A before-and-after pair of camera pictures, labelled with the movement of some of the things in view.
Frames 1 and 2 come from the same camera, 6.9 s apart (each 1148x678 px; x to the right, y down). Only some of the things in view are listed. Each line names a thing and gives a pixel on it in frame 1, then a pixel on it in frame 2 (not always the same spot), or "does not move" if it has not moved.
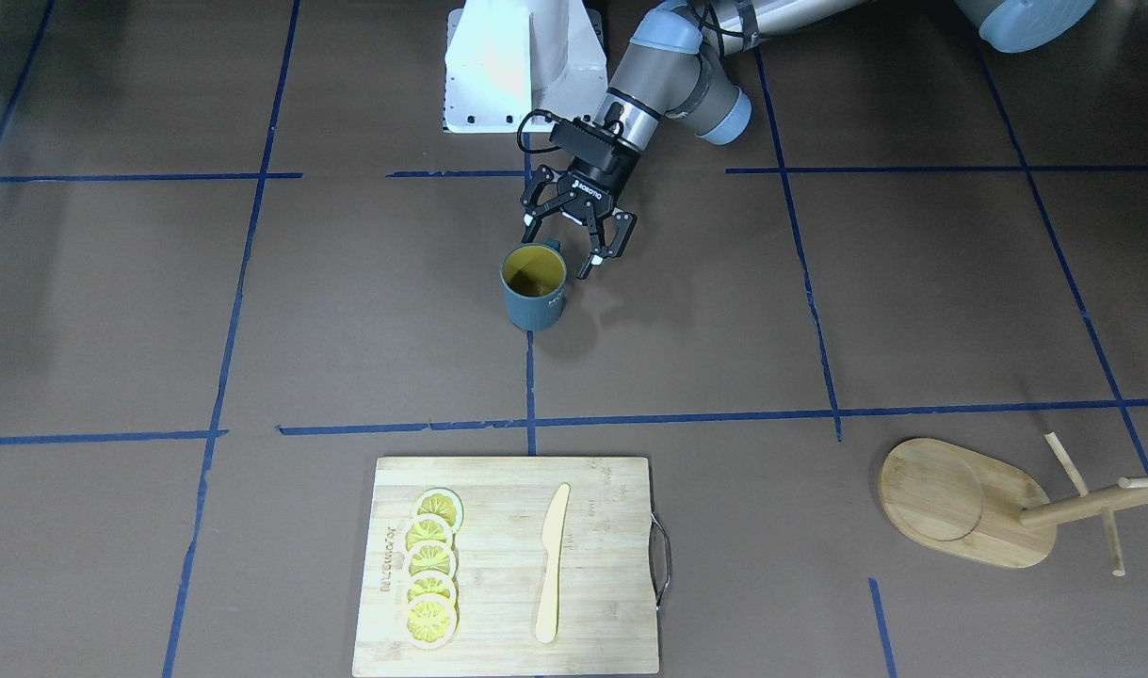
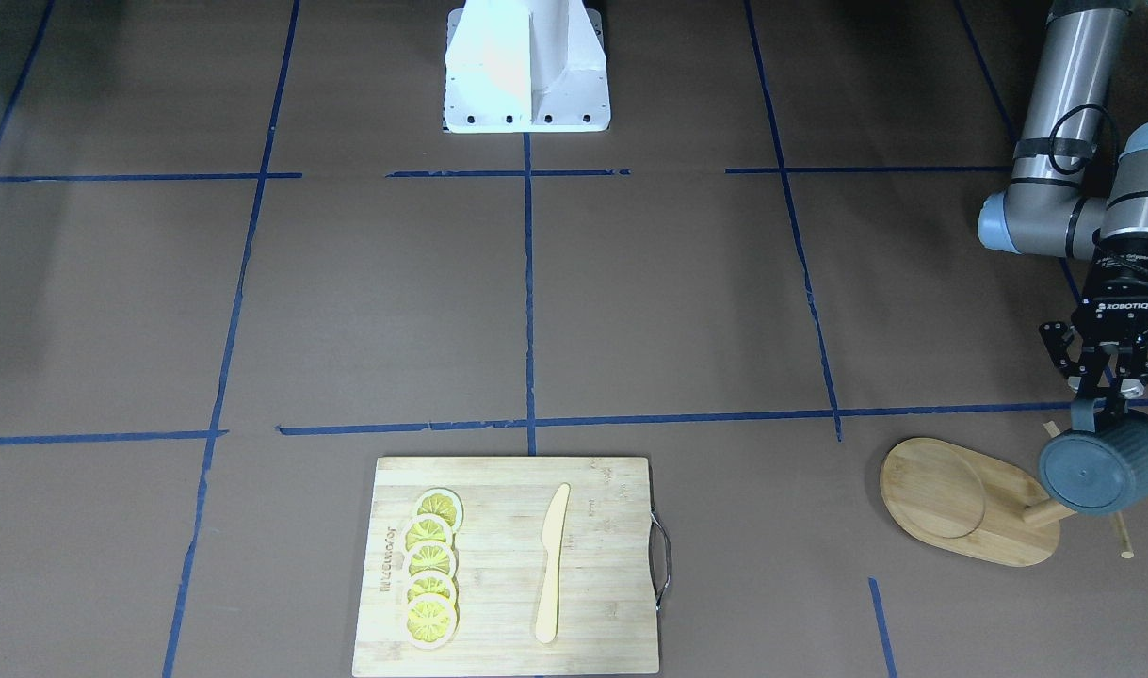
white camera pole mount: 505,58 does not move
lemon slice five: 430,621 does not move
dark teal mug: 534,276 to 1109,463
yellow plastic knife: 552,540 does not move
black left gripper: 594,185 to 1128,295
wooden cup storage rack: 987,509 does not move
